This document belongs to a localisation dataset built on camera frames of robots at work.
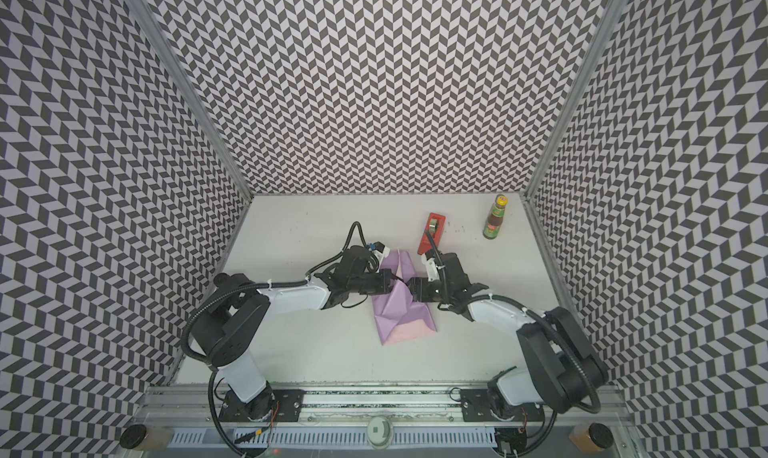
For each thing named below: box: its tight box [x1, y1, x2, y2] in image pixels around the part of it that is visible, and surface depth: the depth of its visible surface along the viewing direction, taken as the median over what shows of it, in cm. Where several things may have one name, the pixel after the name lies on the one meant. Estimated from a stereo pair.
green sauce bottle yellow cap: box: [483, 194, 508, 239], surface depth 98 cm
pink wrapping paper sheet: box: [371, 250, 437, 346], surface depth 84 cm
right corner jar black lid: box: [588, 422, 615, 449], surface depth 64 cm
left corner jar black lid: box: [119, 424, 147, 449], surface depth 62 cm
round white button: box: [367, 416, 394, 450], surface depth 62 cm
